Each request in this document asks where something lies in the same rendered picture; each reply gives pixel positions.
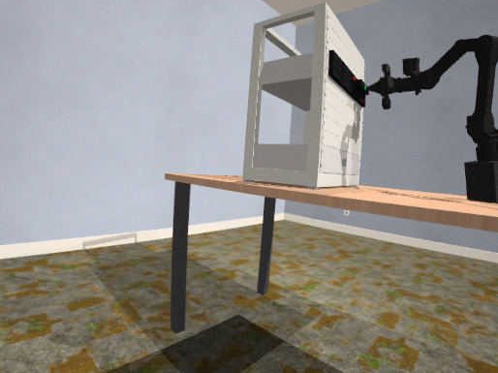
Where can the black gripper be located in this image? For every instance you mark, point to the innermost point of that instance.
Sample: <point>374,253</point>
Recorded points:
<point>378,87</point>

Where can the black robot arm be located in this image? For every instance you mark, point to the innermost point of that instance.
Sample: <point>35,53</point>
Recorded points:
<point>480,125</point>

